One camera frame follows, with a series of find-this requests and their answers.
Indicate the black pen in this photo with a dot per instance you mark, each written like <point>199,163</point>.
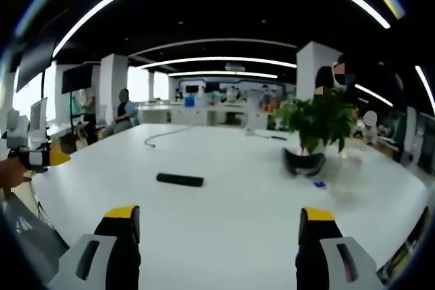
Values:
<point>278,138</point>

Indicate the person's left hand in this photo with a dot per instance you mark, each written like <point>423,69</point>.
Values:
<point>10,172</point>

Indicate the black headset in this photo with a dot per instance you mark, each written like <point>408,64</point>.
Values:
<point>300,164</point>

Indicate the small blue item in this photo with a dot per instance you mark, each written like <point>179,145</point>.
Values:
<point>320,184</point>

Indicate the black stand pole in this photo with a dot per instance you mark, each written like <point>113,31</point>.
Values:
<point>72,113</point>

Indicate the desk monitor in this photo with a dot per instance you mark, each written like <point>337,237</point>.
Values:
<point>38,117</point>

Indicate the black wall screen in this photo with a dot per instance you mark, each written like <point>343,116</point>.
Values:
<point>77,78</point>

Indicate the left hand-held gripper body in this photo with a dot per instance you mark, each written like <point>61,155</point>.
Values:
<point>15,130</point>

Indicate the white ceiling light strip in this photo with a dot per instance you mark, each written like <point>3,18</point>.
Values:
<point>425,83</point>
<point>217,58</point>
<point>221,73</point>
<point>374,95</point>

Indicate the white pillar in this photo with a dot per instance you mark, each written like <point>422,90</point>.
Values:
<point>307,69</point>
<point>113,79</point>

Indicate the white plant pot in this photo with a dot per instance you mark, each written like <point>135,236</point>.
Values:
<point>316,149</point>

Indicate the long white ceiling light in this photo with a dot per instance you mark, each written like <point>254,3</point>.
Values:
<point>98,6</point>

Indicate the dark hanging panel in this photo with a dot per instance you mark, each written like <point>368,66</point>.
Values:
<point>34,66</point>

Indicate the grey chair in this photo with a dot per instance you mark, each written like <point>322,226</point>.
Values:
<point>30,235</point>

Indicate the dim ceiling light strip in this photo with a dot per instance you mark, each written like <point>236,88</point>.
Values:
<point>214,40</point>

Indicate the clear plastic item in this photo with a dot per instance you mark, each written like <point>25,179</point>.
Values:
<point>348,178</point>

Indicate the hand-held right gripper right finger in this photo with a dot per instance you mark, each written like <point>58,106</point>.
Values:
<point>311,256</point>

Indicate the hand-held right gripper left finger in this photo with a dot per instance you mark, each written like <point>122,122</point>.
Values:
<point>122,252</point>

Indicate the black remote control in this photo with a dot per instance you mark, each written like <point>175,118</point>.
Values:
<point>180,180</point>

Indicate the green potted plant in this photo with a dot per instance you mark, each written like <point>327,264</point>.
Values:
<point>319,120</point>

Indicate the blue box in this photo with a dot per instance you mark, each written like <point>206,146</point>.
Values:
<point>190,100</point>

